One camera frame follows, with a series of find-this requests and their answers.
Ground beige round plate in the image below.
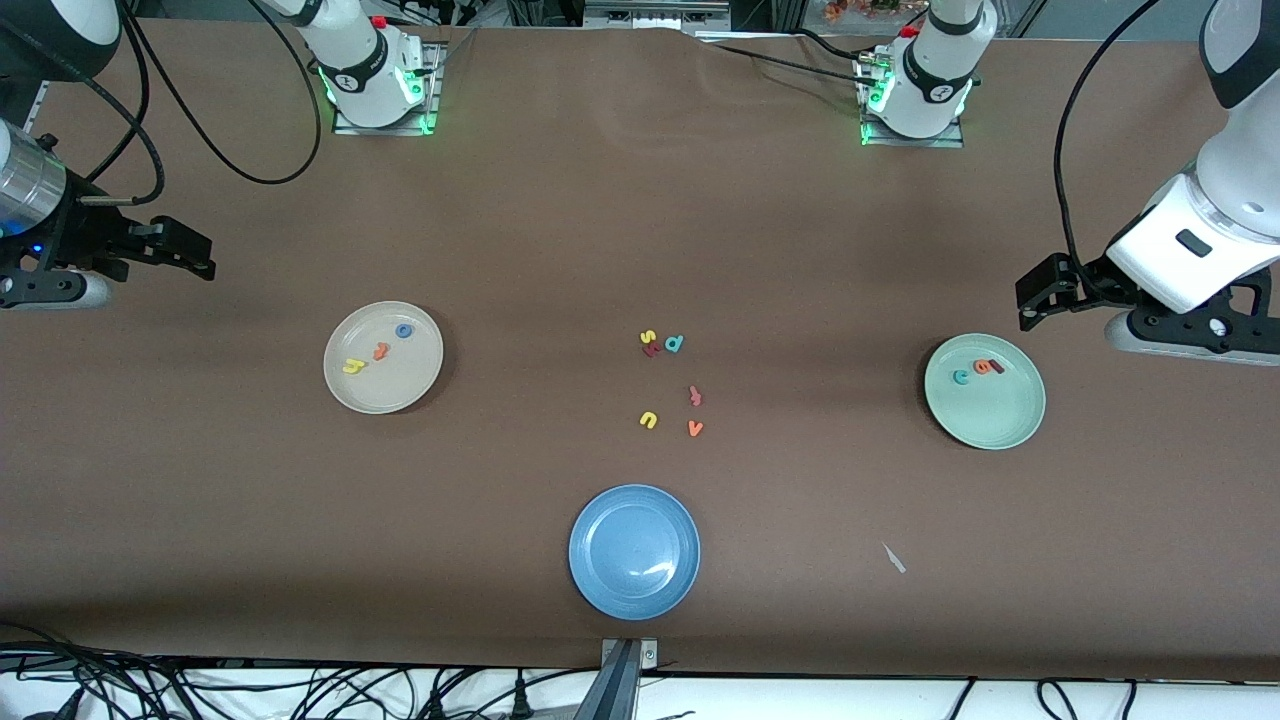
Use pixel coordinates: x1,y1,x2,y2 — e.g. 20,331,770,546
323,301,445,415

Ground light green round plate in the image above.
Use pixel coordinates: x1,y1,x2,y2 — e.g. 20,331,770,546
923,333,1047,451

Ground silver metal equipment rack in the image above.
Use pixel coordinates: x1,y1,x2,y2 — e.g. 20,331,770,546
583,0,733,31

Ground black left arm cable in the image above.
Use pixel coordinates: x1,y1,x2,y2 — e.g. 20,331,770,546
1053,0,1166,276

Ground blue round plate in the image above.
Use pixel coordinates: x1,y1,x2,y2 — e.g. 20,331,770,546
568,484,701,621

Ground grey camera stand bracket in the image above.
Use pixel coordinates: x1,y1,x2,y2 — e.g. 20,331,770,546
575,637,661,720

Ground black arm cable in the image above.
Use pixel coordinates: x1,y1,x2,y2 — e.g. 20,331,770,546
1053,0,1166,276
78,0,324,206

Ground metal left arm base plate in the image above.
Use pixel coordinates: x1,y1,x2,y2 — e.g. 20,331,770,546
858,50,966,149

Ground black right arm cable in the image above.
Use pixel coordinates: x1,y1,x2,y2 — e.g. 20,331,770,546
78,0,324,206

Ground brown table cover mat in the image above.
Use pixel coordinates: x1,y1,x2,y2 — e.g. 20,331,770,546
0,15,1280,683

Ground orange decorative items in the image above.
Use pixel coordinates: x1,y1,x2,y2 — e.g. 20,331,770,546
822,0,904,23

